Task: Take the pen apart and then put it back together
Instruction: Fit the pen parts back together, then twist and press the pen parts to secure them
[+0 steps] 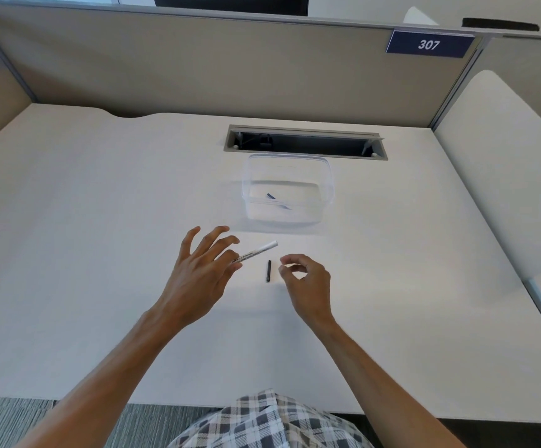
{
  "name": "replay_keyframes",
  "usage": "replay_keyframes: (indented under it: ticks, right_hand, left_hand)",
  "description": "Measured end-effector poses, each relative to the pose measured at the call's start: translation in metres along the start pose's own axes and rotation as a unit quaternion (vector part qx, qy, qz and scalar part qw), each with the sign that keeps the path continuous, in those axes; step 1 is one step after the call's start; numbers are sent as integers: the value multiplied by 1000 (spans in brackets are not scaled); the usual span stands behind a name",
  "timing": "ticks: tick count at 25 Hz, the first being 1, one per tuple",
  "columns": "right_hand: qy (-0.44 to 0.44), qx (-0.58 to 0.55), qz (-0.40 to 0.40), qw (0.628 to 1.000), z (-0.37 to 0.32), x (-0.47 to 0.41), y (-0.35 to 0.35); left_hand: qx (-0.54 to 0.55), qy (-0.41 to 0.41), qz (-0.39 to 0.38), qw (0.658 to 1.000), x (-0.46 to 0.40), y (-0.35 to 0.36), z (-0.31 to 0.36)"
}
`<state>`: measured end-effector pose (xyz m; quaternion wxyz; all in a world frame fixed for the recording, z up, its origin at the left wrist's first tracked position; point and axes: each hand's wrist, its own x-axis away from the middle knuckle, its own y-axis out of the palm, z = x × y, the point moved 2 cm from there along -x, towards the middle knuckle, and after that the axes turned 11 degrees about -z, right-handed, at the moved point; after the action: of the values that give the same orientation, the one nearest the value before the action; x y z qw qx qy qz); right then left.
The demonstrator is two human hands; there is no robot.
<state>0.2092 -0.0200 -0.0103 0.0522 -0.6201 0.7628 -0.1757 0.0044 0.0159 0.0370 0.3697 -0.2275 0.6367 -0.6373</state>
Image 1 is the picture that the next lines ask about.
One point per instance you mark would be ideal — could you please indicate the person's right hand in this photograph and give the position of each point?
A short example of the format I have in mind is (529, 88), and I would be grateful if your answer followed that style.
(312, 293)

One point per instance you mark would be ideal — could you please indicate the person's left hand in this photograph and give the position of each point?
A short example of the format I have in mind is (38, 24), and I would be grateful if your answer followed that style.
(196, 289)

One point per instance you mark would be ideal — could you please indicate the small black pen end plug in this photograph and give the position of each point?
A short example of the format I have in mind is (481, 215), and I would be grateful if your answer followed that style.
(269, 271)

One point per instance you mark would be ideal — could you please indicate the white pen with black cap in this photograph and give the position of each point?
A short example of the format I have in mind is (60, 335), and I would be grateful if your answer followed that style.
(261, 250)

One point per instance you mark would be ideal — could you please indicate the old pen refill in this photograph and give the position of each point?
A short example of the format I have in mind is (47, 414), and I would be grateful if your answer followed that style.
(271, 196)

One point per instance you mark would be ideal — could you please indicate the person's right forearm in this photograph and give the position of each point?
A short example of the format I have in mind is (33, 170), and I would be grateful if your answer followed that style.
(387, 391)

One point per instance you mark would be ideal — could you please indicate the person's left forearm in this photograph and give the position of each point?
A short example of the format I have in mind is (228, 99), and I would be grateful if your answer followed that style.
(93, 391)

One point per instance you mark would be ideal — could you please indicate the clear plastic container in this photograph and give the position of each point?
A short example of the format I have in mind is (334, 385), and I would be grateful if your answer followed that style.
(303, 212)

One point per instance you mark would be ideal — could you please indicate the plaid shorts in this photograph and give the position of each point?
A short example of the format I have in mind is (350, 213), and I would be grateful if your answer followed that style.
(270, 424)

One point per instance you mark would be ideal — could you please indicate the white rounded side divider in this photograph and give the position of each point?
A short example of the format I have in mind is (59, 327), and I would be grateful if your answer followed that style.
(499, 163)

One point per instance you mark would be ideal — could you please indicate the blue number sign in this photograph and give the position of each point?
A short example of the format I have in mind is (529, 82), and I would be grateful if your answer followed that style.
(429, 44)

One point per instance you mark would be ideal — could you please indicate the black monitor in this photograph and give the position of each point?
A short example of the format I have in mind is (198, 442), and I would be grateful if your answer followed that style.
(228, 4)

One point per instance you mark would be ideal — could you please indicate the white divider tip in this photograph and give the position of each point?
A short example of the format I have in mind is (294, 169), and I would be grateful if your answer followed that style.
(419, 18)

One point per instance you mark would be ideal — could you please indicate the beige neighbouring partition panel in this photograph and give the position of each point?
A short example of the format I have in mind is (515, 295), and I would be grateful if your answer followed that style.
(532, 79)

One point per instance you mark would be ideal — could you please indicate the black chair back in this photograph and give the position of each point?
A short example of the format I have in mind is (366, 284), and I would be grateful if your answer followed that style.
(499, 24)

